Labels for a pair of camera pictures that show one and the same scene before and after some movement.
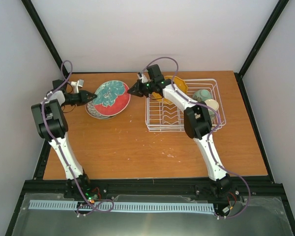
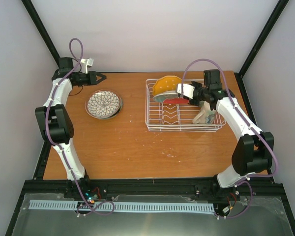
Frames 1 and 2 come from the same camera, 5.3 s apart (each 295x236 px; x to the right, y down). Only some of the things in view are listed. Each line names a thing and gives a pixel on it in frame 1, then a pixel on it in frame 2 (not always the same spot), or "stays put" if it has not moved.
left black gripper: x=84 y=97 -> x=92 y=79
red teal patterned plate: x=112 y=98 -> x=170 y=98
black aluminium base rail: x=262 y=188 stays put
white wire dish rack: x=162 y=117 stays put
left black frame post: x=45 y=34 stays put
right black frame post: x=280 y=8 stays put
